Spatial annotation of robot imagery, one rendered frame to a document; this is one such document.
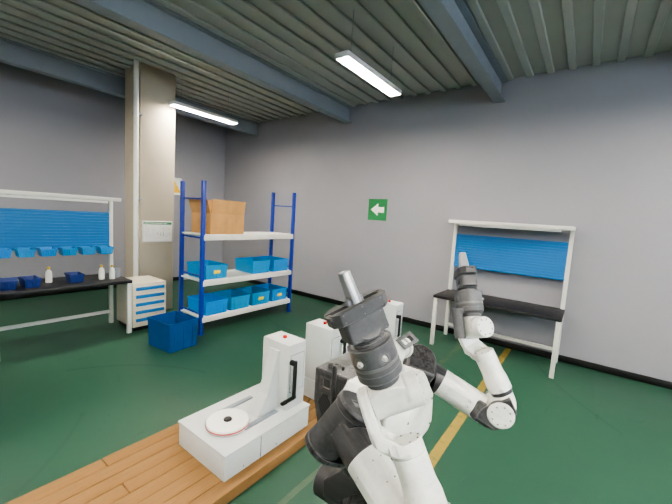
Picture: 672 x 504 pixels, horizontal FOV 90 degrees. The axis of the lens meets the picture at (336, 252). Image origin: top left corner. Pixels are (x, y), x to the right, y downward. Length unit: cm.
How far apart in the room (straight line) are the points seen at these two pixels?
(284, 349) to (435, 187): 414
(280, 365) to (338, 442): 204
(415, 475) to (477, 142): 555
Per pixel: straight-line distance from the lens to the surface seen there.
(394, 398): 68
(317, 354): 330
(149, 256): 645
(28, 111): 833
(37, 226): 578
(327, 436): 88
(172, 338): 479
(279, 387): 295
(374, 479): 83
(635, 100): 588
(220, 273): 538
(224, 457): 260
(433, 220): 602
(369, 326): 63
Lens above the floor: 182
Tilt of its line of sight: 6 degrees down
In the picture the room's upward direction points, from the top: 4 degrees clockwise
